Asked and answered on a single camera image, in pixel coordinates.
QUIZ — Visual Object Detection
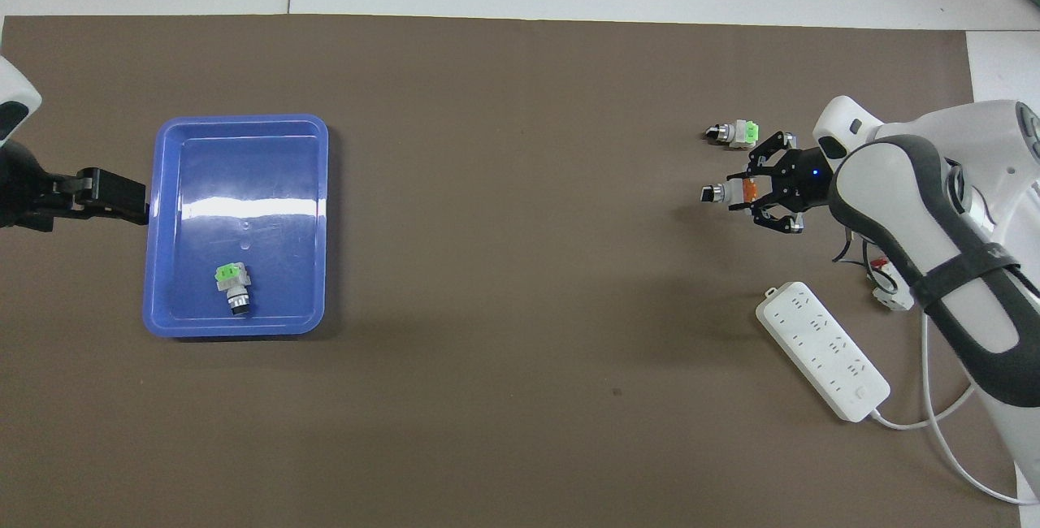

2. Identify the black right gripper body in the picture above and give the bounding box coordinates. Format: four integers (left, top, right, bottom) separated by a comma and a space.
784, 148, 834, 210

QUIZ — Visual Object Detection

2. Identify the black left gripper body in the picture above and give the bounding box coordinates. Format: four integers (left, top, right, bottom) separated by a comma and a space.
0, 145, 80, 232

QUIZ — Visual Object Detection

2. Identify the white red circuit breaker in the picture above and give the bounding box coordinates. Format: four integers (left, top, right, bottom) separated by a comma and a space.
865, 256, 915, 311

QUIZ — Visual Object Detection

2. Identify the blue plastic tray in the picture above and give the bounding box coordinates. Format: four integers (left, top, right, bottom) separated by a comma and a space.
142, 114, 330, 339

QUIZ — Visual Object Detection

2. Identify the white power strip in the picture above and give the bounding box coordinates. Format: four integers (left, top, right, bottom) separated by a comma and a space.
756, 281, 892, 423

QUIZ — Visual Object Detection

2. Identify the brown paper table mat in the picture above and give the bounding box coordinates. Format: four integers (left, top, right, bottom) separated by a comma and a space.
0, 15, 1021, 528

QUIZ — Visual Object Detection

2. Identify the green-backed lever-knob selector switch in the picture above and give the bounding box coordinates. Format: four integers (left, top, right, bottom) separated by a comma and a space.
704, 119, 762, 150

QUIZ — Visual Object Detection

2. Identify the green-backed round-knob switch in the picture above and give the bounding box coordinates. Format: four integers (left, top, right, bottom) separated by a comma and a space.
214, 262, 253, 318

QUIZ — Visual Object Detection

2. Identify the white cable with plug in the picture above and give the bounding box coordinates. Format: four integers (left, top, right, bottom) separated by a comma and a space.
921, 309, 1040, 506

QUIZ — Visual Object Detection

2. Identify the white cable strip to breaker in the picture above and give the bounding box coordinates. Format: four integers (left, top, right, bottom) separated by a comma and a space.
869, 386, 976, 431

